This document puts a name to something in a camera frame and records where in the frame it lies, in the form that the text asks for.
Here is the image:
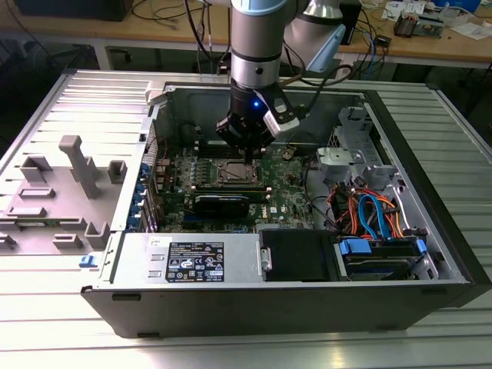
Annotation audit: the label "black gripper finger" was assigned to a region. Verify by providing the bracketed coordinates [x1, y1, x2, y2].
[248, 128, 278, 165]
[214, 114, 251, 165]

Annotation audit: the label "silver CPU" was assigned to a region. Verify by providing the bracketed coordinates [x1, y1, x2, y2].
[224, 163, 251, 181]

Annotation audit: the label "green motherboard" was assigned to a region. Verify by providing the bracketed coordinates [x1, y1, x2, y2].
[151, 144, 320, 234]

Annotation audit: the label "installed RAM stick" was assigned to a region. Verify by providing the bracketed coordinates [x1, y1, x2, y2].
[194, 182, 271, 195]

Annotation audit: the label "black graphics card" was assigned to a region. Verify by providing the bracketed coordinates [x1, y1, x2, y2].
[191, 193, 251, 220]

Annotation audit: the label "black drive bay box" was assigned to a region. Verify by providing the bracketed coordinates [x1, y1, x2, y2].
[258, 228, 339, 284]

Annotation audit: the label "black upright tower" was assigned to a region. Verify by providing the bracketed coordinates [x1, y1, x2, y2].
[340, 0, 364, 46]

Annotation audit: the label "hard disk in blue carrier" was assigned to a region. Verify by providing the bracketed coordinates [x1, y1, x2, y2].
[334, 236, 427, 281]

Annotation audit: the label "wooden desk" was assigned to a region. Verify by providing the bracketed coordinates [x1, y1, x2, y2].
[0, 0, 492, 70]

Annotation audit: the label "silver power supply unit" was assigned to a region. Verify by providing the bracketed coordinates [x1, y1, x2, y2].
[111, 232, 266, 285]

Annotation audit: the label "black PC case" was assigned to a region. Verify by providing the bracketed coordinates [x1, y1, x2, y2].
[79, 78, 492, 340]

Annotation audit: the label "small copper transformer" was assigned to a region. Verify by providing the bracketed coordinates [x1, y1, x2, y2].
[394, 11, 420, 38]

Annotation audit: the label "grey parts rack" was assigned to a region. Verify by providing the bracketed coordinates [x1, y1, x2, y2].
[0, 134, 130, 257]

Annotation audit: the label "white printed papers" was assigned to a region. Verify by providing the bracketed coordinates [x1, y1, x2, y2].
[384, 0, 427, 20]

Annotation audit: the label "large black box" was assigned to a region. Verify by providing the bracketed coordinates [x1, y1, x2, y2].
[13, 0, 134, 22]

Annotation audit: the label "grey circuit device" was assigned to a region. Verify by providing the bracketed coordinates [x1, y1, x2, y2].
[417, 13, 447, 38]

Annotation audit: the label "white paper sheet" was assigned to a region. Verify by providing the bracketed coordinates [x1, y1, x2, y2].
[449, 21, 492, 42]

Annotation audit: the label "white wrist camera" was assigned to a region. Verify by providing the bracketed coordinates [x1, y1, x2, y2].
[255, 88, 301, 138]

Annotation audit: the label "grey metal drive bracket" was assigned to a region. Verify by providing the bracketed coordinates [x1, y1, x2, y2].
[314, 147, 366, 184]

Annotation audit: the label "orange wire bundle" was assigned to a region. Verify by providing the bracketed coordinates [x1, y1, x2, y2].
[378, 195, 407, 240]
[332, 188, 364, 234]

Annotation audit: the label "blue flat wire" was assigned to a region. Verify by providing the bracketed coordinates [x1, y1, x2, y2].
[357, 194, 389, 241]

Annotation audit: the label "hanging blue cable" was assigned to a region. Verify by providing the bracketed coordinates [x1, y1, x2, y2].
[363, 28, 387, 74]

